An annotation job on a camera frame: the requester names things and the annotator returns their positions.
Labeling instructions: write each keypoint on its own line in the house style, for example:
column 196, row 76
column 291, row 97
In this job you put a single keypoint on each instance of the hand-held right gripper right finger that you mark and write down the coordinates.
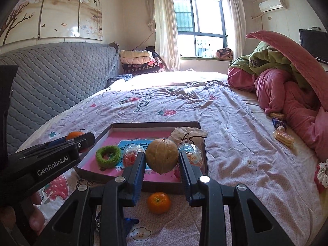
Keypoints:
column 185, row 182

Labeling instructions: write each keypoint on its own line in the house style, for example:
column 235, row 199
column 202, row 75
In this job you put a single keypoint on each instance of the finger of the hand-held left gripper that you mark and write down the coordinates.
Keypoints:
column 85, row 142
column 57, row 140

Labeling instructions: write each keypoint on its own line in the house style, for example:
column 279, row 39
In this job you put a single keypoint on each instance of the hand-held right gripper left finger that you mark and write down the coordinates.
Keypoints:
column 138, row 179

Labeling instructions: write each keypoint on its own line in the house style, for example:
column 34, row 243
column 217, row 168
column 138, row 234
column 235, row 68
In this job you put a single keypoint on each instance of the orange tangerine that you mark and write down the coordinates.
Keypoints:
column 158, row 203
column 74, row 135

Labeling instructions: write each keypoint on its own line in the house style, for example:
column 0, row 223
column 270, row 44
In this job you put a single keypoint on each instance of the green fuzzy hair scrunchie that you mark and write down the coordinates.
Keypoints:
column 98, row 156

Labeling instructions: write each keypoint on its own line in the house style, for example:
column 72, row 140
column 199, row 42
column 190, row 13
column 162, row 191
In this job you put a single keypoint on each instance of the shallow brown cardboard box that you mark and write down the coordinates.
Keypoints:
column 164, row 187

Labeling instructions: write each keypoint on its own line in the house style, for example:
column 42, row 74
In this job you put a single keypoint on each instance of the clear packet of red candy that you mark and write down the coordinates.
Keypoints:
column 129, row 157

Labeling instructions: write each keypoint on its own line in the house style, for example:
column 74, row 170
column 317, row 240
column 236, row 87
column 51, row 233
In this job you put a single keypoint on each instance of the clear packet of blue candy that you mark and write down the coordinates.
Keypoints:
column 193, row 156

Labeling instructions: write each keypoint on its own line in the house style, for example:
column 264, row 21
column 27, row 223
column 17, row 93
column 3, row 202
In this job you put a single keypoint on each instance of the tan round melon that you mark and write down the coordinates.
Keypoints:
column 161, row 156

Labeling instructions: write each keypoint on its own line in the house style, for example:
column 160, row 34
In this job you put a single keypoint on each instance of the person's left hand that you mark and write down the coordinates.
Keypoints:
column 38, row 215

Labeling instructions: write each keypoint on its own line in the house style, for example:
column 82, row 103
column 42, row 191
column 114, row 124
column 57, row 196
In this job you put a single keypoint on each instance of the pink book with blue label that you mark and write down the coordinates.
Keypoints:
column 112, row 135

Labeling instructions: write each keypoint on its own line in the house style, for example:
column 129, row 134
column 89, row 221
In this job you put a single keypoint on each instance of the grey quilted headboard cover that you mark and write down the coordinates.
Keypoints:
column 64, row 82

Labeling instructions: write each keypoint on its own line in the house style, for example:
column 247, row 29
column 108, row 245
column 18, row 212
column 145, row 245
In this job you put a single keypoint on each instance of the grey fuzzy cloth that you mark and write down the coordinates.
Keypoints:
column 119, row 79

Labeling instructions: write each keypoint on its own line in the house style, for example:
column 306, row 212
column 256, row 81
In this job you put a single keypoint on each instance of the folded dark patterned blanket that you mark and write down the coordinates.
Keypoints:
column 143, row 68

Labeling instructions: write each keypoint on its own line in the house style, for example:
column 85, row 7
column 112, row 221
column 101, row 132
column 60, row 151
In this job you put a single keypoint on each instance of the folded cream blanket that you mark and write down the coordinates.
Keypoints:
column 135, row 55

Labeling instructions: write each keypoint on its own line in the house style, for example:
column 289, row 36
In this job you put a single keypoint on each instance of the long yellow biscuit packet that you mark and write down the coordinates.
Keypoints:
column 284, row 137

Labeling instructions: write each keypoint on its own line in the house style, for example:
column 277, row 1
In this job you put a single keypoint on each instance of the small biscuit packet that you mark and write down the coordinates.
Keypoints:
column 277, row 115

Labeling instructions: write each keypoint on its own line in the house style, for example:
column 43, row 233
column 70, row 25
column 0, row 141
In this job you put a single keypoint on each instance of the patterned window cushion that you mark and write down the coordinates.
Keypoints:
column 224, row 53

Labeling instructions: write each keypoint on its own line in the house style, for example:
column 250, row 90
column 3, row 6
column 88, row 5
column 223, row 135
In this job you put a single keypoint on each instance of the cream curtain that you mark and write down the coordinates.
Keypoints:
column 164, row 30
column 237, row 23

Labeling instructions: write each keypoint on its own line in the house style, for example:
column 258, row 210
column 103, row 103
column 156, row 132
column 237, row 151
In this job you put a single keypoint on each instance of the pile of pink fleece clothes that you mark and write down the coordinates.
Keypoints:
column 297, row 102

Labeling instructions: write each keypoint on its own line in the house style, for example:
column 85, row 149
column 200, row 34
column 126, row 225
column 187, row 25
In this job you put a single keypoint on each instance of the pink white frilly scrunchie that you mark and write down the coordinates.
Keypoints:
column 322, row 176

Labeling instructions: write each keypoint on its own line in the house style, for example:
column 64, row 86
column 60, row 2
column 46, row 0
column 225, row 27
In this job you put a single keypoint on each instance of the green fleece garment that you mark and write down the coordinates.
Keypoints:
column 269, row 59

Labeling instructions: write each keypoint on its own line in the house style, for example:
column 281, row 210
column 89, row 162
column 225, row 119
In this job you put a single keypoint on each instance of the dark framed window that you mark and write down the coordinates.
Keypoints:
column 205, row 25

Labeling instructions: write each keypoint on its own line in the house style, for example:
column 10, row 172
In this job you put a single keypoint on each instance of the long pink quilted blanket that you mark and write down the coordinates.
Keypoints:
column 289, row 53

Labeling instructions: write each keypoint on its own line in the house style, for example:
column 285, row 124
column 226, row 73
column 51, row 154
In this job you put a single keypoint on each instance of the black flat television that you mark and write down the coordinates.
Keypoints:
column 314, row 44

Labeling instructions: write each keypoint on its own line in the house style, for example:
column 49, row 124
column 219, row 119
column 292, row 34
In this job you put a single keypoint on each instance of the floral wall art panels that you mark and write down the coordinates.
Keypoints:
column 59, row 7

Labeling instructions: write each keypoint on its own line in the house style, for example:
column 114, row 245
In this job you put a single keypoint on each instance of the white wall air conditioner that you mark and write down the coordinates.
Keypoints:
column 271, row 4

